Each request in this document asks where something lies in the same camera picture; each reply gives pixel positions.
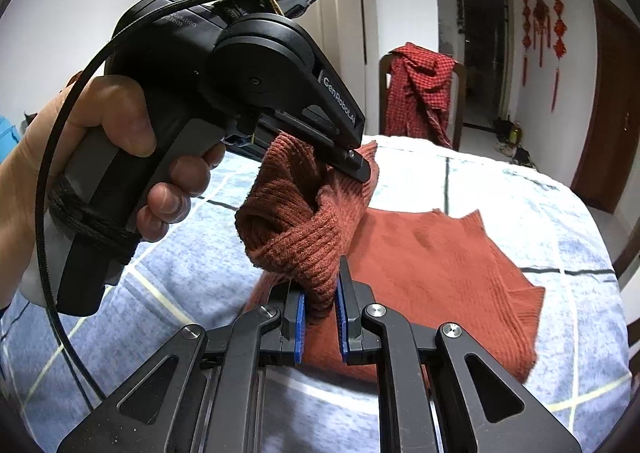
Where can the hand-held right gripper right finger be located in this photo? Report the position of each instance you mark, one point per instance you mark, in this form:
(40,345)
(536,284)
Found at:
(342,315)

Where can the rust knit sweater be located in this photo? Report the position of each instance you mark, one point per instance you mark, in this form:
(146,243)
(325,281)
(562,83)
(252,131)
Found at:
(425,258)

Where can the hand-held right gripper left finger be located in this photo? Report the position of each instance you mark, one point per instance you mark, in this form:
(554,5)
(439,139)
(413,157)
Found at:
(299,328)

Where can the light blue checked blanket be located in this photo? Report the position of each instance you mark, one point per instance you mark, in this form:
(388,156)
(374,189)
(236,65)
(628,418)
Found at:
(525,183)

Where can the brown wooden door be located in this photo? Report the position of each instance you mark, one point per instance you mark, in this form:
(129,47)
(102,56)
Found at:
(607,98)

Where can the beige wardrobe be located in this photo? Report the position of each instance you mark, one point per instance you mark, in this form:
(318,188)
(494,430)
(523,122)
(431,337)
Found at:
(345,8)

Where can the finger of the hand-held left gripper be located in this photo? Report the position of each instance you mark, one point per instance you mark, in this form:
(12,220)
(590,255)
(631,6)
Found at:
(242,135)
(360,168)

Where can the person's left hand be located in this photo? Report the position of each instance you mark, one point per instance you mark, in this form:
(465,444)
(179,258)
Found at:
(115,118)

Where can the person's left forearm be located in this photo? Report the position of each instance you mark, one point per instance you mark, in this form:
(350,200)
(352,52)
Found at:
(17,263)

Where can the wooden chair with draped shirt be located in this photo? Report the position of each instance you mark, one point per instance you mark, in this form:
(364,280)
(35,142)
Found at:
(383,103)

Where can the blue object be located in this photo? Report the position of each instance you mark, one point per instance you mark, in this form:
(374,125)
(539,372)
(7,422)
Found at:
(7,138)

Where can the red plaid shirt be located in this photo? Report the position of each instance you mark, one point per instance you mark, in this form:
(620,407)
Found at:
(420,83)

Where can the yellow-green bottle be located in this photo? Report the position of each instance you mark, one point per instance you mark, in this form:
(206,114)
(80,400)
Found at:
(515,134)

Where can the doorway with wooden frame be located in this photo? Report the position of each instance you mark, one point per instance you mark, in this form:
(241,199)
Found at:
(482,58)

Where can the white sneaker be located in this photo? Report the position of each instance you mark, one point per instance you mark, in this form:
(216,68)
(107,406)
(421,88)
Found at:
(504,149)

